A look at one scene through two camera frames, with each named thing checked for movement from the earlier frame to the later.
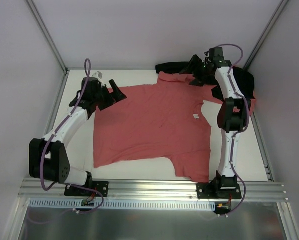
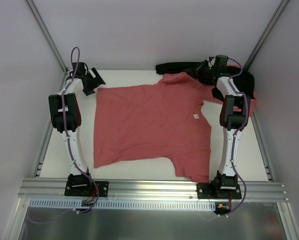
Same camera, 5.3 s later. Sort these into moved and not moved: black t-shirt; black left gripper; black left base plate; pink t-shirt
Moved: black left gripper
Not moved: black left base plate; pink t-shirt; black t-shirt
